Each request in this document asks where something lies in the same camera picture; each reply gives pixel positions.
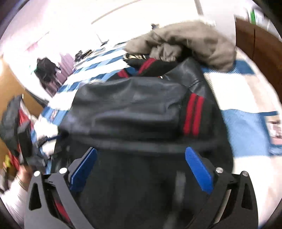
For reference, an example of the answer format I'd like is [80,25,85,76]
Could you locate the bed with blue checked sheet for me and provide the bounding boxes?
[29,40,282,221]

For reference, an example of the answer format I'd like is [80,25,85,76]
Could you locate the green and white bottles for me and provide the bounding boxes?
[248,8,258,24]

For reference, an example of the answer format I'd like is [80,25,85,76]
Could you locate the pink curtains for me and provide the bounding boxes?
[59,53,76,76]

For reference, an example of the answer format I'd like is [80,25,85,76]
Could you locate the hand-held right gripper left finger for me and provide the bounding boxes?
[24,147,98,229]

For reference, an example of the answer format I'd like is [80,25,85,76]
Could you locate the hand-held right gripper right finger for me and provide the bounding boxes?
[185,146,259,229]

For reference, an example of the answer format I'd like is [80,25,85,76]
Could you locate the hanging red and black clothes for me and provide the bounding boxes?
[0,95,33,165]

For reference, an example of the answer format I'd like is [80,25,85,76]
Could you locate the person's left forearm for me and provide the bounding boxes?
[0,168,31,219]

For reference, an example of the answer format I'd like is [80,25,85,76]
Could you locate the brown wooden dresser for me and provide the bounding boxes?
[235,15,282,65]

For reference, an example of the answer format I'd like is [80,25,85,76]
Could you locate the black clothes on rack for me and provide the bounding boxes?
[34,57,62,89]

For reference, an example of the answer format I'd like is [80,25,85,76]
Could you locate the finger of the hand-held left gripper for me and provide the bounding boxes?
[35,135,62,154]

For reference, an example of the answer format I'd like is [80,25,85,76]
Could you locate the grey padded jacket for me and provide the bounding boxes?
[124,21,237,73]

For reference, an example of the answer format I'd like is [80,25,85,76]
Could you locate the black and cream patterned cloth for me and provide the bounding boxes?
[123,53,153,66]

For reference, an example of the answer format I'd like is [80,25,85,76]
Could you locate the black varsity jacket red stripes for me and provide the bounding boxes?
[52,58,234,229]

